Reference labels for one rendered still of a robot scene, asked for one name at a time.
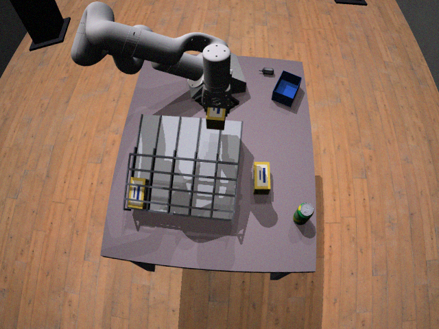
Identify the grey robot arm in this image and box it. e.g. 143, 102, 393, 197
71, 1, 233, 93

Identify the green drink can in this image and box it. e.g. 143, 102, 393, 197
293, 203, 313, 225

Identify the yellow carton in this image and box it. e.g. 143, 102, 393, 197
128, 177, 149, 209
253, 162, 270, 195
206, 108, 226, 130

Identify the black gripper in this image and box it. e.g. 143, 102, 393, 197
195, 85, 239, 117

